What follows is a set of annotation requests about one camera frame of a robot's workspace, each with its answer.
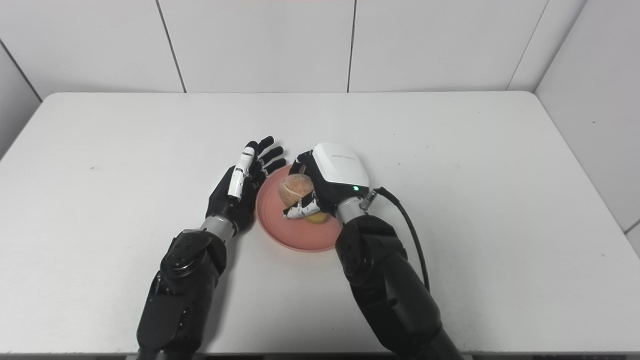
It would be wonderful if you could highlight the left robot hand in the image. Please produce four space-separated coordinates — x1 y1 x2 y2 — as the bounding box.
205 135 288 236

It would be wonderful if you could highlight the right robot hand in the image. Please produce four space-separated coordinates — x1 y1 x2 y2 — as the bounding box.
283 142 371 220

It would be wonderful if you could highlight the bread roll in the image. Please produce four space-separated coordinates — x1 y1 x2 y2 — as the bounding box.
277 173 331 225

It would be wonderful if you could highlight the pink plate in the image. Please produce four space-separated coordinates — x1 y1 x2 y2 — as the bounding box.
255 171 344 253

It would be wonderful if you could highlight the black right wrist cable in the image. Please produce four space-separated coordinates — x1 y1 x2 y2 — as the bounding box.
361 186 432 293

